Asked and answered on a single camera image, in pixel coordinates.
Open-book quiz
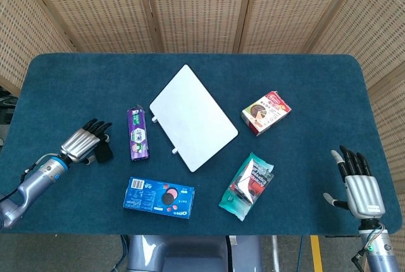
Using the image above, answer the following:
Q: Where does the teal felt table cover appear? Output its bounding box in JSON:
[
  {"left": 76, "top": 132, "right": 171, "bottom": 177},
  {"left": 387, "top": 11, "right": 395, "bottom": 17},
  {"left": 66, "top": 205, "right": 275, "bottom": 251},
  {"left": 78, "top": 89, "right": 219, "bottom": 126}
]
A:
[{"left": 0, "top": 53, "right": 403, "bottom": 238}]

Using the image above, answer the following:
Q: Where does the right arm wrist cable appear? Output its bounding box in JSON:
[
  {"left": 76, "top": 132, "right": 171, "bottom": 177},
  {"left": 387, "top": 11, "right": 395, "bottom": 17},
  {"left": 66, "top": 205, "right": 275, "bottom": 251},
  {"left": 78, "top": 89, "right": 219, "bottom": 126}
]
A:
[{"left": 350, "top": 221, "right": 385, "bottom": 272}]

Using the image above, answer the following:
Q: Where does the grey robot torso base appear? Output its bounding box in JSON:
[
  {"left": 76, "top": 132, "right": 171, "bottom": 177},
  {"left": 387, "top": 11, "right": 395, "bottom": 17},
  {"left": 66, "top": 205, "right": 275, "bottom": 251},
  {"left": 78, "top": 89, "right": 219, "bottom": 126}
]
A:
[{"left": 126, "top": 235, "right": 263, "bottom": 272}]

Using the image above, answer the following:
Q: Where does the woven rattan folding screen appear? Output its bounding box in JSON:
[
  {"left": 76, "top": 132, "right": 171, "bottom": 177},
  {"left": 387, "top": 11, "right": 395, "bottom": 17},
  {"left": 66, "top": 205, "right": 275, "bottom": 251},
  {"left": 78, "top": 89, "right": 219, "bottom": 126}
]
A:
[{"left": 0, "top": 0, "right": 405, "bottom": 272}]

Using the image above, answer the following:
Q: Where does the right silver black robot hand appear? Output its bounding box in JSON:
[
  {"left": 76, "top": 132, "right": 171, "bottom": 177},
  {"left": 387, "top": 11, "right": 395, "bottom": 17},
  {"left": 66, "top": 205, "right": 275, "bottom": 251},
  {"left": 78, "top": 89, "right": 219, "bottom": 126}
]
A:
[{"left": 323, "top": 145, "right": 386, "bottom": 219}]

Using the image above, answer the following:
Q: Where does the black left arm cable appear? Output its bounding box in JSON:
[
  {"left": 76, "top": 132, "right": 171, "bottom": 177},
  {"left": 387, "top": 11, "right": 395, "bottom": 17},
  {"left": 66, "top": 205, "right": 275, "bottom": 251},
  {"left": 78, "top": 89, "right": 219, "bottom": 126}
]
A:
[{"left": 0, "top": 154, "right": 48, "bottom": 205}]

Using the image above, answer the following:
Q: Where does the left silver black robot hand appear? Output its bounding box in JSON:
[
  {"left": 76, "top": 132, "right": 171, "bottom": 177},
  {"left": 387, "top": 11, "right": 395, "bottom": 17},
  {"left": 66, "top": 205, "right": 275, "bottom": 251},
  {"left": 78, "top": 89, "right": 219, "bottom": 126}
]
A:
[{"left": 59, "top": 118, "right": 113, "bottom": 164}]

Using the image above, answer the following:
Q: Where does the white plastic board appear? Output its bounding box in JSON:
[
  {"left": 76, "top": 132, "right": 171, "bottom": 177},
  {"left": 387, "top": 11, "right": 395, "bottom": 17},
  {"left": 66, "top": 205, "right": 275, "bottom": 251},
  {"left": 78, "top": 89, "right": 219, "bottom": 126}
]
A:
[{"left": 149, "top": 64, "right": 239, "bottom": 173}]

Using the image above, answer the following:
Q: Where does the clear teal coffee capsule bag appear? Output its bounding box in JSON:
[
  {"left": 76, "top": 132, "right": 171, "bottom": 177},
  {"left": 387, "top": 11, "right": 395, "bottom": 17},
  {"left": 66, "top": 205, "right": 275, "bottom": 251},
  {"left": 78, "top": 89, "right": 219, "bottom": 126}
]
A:
[{"left": 218, "top": 152, "right": 275, "bottom": 222}]

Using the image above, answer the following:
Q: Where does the purple snack box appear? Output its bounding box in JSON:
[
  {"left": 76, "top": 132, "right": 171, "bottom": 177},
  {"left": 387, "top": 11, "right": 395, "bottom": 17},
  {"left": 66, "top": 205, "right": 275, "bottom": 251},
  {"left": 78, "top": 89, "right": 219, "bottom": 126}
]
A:
[{"left": 127, "top": 104, "right": 151, "bottom": 162}]

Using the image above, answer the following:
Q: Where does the blue Oreo cookie box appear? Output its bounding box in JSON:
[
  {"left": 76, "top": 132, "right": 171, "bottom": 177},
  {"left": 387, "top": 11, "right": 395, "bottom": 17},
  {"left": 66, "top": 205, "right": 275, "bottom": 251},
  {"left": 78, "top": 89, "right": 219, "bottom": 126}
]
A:
[{"left": 123, "top": 176, "right": 196, "bottom": 220}]

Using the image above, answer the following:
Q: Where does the red white cake mix box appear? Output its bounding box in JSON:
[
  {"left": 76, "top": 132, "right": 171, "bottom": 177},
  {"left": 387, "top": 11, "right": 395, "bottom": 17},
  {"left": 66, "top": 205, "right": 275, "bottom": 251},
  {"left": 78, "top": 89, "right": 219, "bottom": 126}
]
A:
[{"left": 241, "top": 90, "right": 292, "bottom": 137}]

